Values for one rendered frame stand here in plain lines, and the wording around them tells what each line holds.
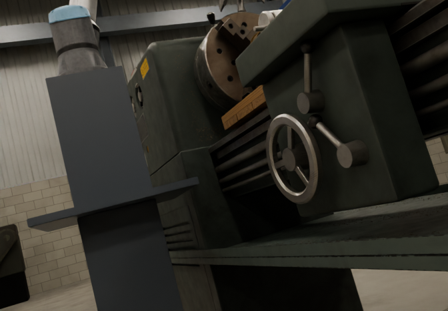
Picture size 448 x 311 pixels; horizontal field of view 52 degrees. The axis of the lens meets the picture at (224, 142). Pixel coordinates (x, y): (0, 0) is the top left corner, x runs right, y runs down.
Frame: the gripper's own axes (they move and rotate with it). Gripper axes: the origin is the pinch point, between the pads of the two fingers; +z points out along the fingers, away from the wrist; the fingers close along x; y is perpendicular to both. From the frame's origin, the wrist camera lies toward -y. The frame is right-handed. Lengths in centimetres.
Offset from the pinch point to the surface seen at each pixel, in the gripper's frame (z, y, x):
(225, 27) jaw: 14.2, -16.0, 4.1
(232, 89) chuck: 32.3, -11.8, 4.9
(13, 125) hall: -233, 787, 634
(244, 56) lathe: 43, -63, -5
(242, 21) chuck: 9.4, -8.6, -0.3
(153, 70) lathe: 18.6, -4.1, 31.4
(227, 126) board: 45, -21, 6
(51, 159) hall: -150, 825, 563
